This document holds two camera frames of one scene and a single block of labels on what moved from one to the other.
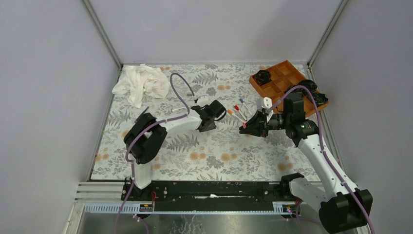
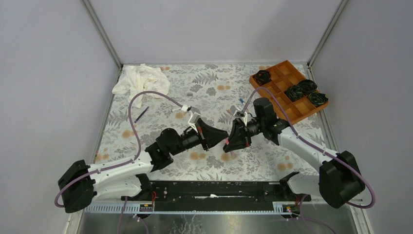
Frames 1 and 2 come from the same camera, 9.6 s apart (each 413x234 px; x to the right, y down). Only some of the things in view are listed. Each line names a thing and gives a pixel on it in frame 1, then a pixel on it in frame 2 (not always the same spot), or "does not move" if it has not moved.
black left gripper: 212,126 -> 212,137
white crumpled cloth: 141,81 does not move
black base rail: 213,196 does not move
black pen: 147,107 does not move
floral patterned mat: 228,153 does not move
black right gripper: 254,125 -> 239,137
